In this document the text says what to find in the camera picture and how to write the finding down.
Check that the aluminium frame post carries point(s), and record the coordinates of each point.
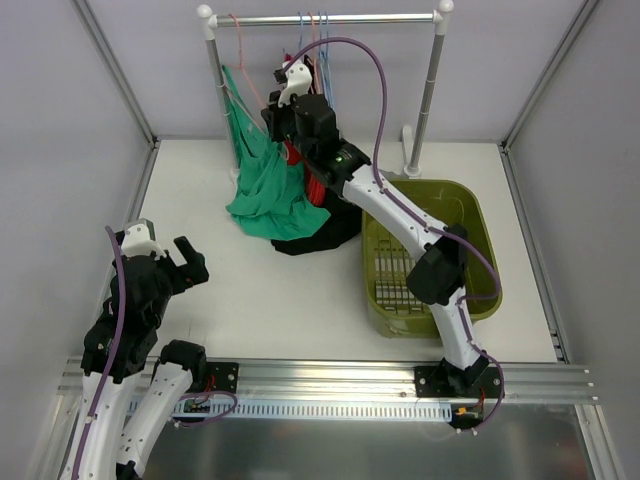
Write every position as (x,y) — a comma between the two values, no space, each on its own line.
(98,38)
(560,53)

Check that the black tank top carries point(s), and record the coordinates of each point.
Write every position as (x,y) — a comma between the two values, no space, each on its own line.
(343,225)

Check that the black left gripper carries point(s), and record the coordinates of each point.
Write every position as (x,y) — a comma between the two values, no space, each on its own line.
(167,273)

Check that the blue wire hanger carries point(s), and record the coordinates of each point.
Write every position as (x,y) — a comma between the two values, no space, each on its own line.
(302,37)
(322,61)
(326,29)

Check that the olive green plastic basket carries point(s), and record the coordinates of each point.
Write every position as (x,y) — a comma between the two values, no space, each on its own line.
(398,283)

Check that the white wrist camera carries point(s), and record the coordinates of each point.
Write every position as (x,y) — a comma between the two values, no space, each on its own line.
(295,80)
(140,240)

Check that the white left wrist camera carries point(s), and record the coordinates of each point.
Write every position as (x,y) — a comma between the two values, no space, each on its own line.
(140,240)

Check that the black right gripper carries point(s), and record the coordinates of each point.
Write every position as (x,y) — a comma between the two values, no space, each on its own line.
(279,118)

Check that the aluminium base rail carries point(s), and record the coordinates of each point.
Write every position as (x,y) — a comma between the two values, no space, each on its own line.
(528,383)

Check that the silver and white clothes rack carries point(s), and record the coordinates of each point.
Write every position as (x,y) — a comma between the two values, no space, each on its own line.
(412,138)

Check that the red tank top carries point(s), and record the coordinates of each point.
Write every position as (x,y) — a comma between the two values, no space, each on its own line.
(315,191)

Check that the green tank top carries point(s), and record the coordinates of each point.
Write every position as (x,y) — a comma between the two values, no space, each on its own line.
(270,200)

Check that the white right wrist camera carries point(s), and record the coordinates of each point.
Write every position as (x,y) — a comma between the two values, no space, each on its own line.
(295,80)

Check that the aluminium left frame post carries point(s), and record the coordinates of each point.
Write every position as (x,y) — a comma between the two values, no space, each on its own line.
(98,38)

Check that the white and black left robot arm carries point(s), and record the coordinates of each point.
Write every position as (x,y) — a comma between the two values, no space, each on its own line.
(107,443)

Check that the aluminium right frame post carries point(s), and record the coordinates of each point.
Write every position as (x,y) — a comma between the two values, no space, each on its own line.
(560,53)

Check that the white slotted cable duct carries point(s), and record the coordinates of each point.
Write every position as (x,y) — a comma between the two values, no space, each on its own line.
(412,410)

